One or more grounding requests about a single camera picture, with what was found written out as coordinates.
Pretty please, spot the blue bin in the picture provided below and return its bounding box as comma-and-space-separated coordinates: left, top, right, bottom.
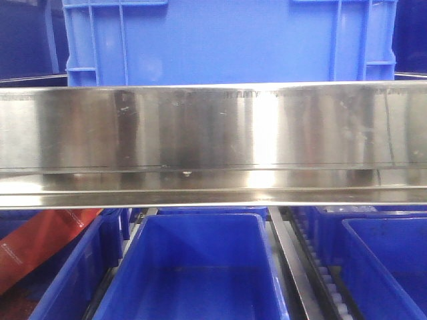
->
1, 208, 130, 319
94, 213, 289, 319
301, 205, 426, 266
152, 206, 269, 233
342, 218, 426, 319

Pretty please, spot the blue left bin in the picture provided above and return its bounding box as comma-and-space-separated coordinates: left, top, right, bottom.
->
1, 208, 130, 319

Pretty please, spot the light blue upper crate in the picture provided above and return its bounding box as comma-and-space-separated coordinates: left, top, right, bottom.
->
63, 0, 397, 86

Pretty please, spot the dark blue upper left crate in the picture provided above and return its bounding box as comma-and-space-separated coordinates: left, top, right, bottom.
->
1, 1, 69, 81

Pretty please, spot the red plastic bag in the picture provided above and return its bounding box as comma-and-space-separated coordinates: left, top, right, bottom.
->
1, 208, 102, 294

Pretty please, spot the dark blue upper right crate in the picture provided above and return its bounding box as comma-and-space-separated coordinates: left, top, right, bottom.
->
393, 1, 426, 79

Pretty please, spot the blue rear right bin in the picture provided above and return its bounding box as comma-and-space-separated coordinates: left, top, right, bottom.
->
301, 205, 426, 266

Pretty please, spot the blue rear centre bin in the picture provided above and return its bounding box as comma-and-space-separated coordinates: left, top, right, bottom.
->
152, 206, 269, 233

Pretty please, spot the dark blue crate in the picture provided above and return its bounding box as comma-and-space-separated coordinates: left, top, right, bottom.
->
1, 1, 69, 81
393, 1, 426, 79

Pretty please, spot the metal roller track divider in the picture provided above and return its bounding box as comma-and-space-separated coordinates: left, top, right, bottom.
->
267, 206, 364, 319

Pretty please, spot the stainless steel shelf rail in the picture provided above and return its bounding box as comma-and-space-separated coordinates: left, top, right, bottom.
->
1, 81, 426, 209

